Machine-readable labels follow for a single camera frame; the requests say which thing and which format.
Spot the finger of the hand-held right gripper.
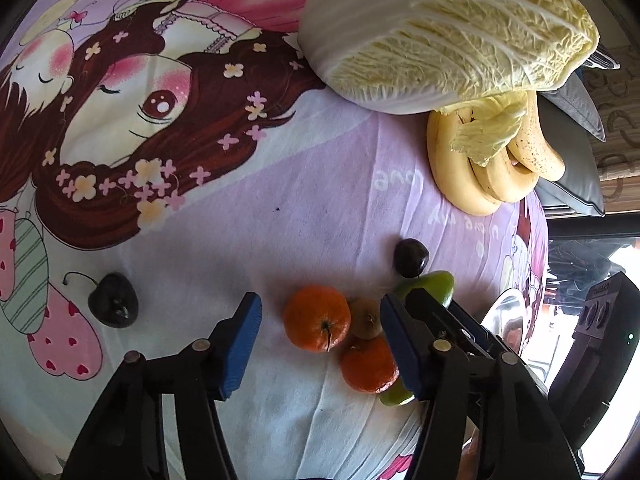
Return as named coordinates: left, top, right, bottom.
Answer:
left=405, top=287, right=503, bottom=356

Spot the brown kiwi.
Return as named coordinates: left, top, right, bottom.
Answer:
left=347, top=297, right=386, bottom=341

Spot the patterned grey pillow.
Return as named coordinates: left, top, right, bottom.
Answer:
left=582, top=42, right=621, bottom=71

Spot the small orange tangerine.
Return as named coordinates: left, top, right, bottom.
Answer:
left=341, top=335, right=401, bottom=395

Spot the large orange tangerine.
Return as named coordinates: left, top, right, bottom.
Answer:
left=283, top=285, right=352, bottom=352

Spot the silver metal plate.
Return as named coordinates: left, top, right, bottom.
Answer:
left=482, top=287, right=551, bottom=391

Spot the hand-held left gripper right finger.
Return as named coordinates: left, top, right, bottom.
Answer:
left=380, top=294, right=583, bottom=480

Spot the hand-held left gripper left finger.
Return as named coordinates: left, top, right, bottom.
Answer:
left=60, top=292, right=262, bottom=480

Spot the dark red cherry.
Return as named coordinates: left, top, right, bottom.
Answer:
left=392, top=238, right=430, bottom=278
left=64, top=271, right=139, bottom=326

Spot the printed cartoon blanket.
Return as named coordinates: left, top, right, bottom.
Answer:
left=0, top=0, right=551, bottom=480

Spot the spotted yellow banana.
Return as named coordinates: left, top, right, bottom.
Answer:
left=506, top=91, right=567, bottom=182

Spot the napa cabbage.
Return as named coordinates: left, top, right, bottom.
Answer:
left=298, top=0, right=600, bottom=168

